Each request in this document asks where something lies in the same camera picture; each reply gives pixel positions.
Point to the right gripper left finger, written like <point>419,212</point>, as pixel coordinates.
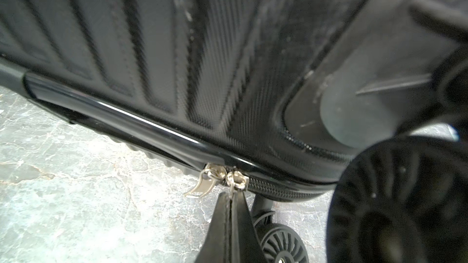
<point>217,246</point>

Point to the black hard-shell suitcase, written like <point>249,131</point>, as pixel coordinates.
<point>365,98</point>

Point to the silver zipper pull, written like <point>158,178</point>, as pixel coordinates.
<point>237,181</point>
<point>211,176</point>

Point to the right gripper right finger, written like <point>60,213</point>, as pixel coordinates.
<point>244,244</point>

